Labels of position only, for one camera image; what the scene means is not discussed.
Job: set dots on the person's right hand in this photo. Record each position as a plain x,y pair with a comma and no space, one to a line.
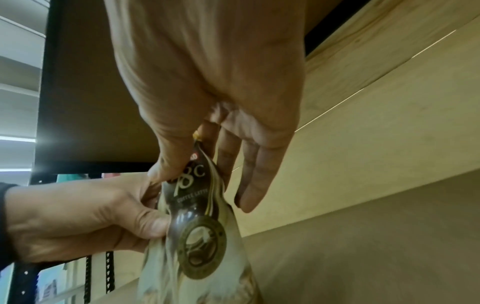
210,59

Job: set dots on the yellow-capped drink bottle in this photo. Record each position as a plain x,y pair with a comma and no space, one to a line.
202,246

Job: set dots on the person's left hand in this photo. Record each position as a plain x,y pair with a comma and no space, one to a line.
82,216

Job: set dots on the wooden shelf with black frame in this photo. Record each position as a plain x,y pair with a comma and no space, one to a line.
375,178

